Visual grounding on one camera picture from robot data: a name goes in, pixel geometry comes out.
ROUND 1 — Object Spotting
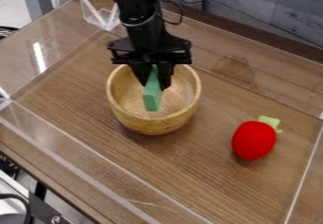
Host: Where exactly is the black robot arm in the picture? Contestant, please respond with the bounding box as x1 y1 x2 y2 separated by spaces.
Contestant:
107 0 193 90

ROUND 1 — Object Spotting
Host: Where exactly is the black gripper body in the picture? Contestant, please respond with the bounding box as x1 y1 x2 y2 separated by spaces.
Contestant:
106 32 193 64

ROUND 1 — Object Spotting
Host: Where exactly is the red plush strawberry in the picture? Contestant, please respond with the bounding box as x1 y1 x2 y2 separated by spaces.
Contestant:
231 115 283 160

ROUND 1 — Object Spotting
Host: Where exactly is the green foam stick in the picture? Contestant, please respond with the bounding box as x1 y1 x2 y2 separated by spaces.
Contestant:
143 66 163 112

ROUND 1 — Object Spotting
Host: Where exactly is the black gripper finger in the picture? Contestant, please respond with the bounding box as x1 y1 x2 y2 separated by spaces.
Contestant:
157 62 174 90
130 63 153 86

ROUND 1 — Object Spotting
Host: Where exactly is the light wooden bowl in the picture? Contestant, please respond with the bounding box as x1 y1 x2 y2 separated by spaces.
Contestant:
106 65 202 135

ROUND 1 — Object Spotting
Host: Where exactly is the clear acrylic corner bracket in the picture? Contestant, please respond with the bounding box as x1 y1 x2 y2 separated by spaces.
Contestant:
80 0 122 31

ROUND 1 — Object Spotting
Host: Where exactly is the clear acrylic enclosure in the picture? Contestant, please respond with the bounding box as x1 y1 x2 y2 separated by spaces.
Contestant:
0 1 323 224

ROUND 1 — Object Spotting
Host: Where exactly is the black cable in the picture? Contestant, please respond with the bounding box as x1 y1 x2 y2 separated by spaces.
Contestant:
155 0 185 26

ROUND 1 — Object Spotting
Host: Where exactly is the black metal bracket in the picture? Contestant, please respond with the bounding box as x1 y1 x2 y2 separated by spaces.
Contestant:
30 194 74 224

